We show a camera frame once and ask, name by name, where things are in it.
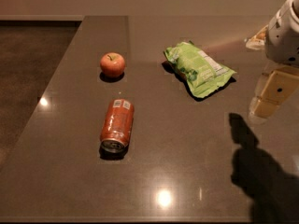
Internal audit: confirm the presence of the green chip bag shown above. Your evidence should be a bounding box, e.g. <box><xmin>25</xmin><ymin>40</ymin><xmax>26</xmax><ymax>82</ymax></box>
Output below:
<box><xmin>164</xmin><ymin>42</ymin><xmax>235</xmax><ymax>99</ymax></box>

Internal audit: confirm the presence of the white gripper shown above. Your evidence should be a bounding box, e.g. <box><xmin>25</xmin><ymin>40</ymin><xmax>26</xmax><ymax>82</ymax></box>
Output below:
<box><xmin>245</xmin><ymin>0</ymin><xmax>299</xmax><ymax>124</ymax></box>

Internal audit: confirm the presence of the red apple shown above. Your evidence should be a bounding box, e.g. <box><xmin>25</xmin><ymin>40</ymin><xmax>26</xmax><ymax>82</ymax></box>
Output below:
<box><xmin>100</xmin><ymin>52</ymin><xmax>125</xmax><ymax>78</ymax></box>

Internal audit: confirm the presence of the red coke can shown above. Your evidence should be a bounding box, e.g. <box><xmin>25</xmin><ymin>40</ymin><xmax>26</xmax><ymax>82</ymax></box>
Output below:
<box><xmin>100</xmin><ymin>99</ymin><xmax>135</xmax><ymax>153</ymax></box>

